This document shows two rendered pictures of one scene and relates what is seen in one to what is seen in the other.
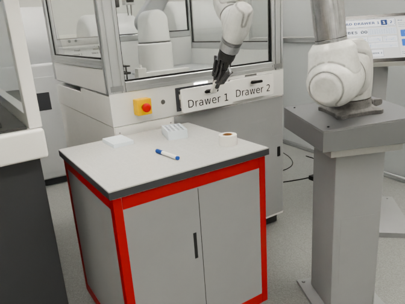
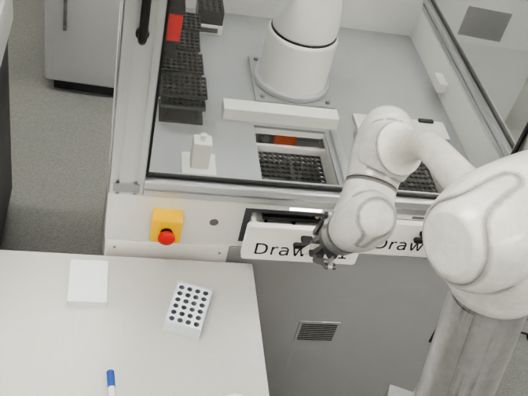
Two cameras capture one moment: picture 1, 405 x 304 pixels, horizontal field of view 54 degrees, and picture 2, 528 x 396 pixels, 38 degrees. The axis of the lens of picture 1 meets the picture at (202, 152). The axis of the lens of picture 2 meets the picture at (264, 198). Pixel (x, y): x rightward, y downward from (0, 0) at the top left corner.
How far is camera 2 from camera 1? 1.15 m
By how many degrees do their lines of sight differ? 27
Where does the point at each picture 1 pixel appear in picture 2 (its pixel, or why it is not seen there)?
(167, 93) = (227, 211)
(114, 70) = (127, 161)
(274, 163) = (416, 348)
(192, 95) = (269, 237)
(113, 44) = (137, 122)
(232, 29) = (339, 237)
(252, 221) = not seen: outside the picture
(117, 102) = (121, 205)
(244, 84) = (403, 232)
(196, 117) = not seen: hidden behind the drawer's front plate
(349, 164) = not seen: outside the picture
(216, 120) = (316, 268)
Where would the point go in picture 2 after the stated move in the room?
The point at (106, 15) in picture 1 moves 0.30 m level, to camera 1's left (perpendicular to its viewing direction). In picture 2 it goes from (134, 76) to (12, 21)
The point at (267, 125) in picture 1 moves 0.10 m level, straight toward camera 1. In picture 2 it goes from (427, 296) to (412, 317)
